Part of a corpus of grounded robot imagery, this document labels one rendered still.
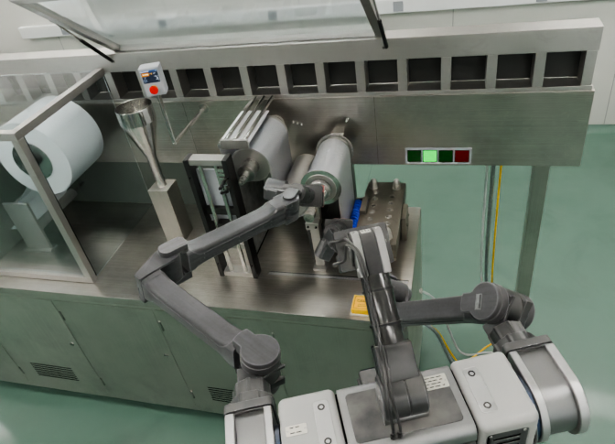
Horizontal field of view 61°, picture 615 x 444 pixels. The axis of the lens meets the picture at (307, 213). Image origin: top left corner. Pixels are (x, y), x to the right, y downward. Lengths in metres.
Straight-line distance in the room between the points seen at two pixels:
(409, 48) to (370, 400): 1.33
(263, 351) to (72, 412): 2.23
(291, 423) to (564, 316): 2.42
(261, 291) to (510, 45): 1.23
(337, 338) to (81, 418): 1.61
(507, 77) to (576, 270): 1.67
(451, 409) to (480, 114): 1.33
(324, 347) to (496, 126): 1.04
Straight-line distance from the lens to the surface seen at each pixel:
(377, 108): 2.03
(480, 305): 1.09
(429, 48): 1.93
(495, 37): 1.92
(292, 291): 1.98
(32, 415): 3.30
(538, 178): 2.38
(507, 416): 0.90
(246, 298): 2.00
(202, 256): 1.32
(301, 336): 2.03
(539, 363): 1.00
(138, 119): 2.06
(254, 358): 1.02
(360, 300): 1.87
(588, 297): 3.29
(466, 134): 2.06
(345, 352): 2.05
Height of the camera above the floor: 2.28
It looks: 36 degrees down
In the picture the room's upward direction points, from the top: 10 degrees counter-clockwise
